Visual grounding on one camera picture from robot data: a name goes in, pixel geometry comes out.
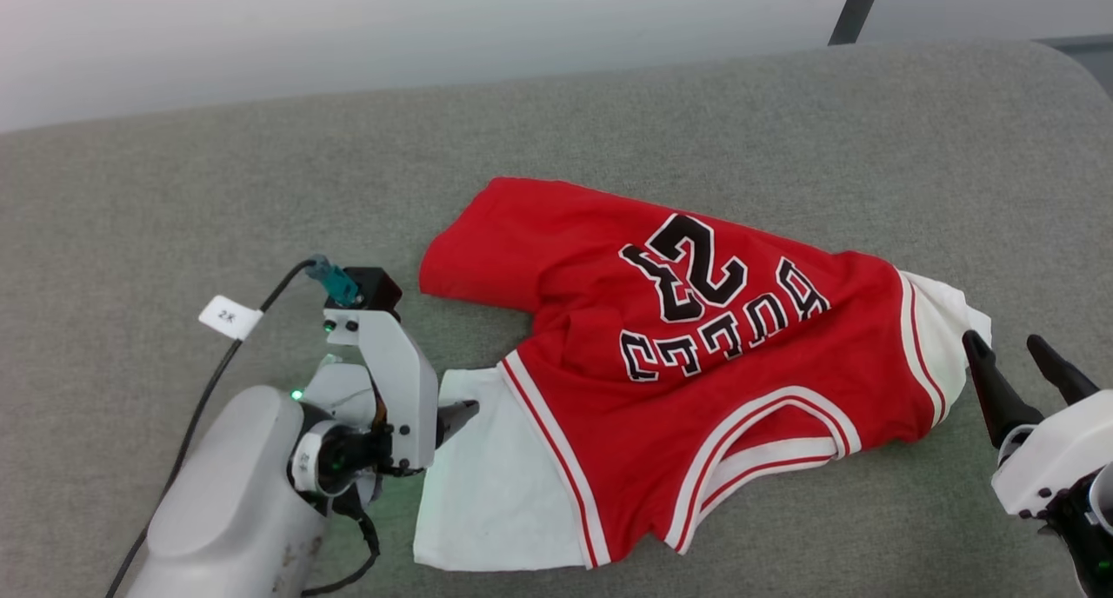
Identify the red and white basketball jersey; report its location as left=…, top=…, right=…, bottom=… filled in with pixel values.
left=413, top=176, right=993, bottom=573

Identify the white cable label tag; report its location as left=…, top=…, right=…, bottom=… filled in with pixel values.
left=198, top=296, right=263, bottom=342

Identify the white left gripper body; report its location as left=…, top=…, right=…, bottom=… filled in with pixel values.
left=291, top=308, right=440, bottom=496

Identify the light grey panel board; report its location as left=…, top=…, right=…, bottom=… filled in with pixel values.
left=859, top=0, right=1113, bottom=44

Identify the grey fabric sofa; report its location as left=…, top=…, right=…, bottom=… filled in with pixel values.
left=0, top=40, right=1113, bottom=598

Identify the teal cable connector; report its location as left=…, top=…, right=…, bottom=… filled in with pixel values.
left=304, top=255, right=360, bottom=309

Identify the short black looped cable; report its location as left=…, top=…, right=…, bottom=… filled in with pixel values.
left=300, top=489, right=382, bottom=597

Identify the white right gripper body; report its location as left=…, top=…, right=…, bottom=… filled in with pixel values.
left=991, top=389, right=1113, bottom=517

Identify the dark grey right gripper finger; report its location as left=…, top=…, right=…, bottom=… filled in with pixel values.
left=1026, top=335, right=1101, bottom=406
left=962, top=330, right=1044, bottom=449

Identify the black pole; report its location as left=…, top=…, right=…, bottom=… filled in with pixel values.
left=828, top=0, right=886, bottom=46

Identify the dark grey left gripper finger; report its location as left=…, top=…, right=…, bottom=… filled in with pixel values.
left=435, top=398, right=481, bottom=449

